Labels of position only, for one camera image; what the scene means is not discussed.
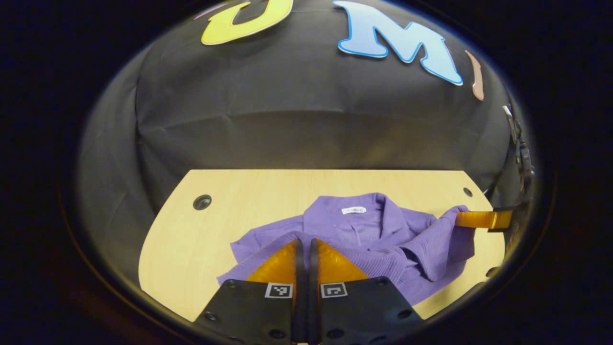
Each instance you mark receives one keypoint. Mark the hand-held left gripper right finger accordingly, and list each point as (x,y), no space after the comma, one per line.
(313,287)

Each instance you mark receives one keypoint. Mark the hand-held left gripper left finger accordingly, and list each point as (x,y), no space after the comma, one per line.
(300,287)

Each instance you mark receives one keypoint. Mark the black backdrop cloth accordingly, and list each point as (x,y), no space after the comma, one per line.
(287,115)

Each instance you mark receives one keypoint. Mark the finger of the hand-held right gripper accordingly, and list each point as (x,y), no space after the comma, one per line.
(483,219)

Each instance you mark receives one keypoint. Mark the purple jacket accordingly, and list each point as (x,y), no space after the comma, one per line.
(412,239)

